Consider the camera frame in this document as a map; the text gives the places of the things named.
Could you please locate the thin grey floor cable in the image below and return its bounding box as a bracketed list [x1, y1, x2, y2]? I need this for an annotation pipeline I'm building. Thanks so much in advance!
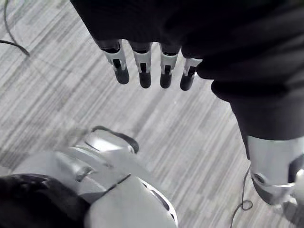
[0, 0, 31, 57]

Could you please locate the thin dark looped cable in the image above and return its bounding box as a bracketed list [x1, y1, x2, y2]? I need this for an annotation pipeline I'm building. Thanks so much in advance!
[229, 166, 253, 228]

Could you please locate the silver robot leg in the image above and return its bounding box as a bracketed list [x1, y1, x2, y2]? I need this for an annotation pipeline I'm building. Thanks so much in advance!
[0, 131, 179, 228]

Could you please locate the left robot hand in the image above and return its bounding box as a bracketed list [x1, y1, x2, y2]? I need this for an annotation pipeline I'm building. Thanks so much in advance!
[69, 0, 304, 209]

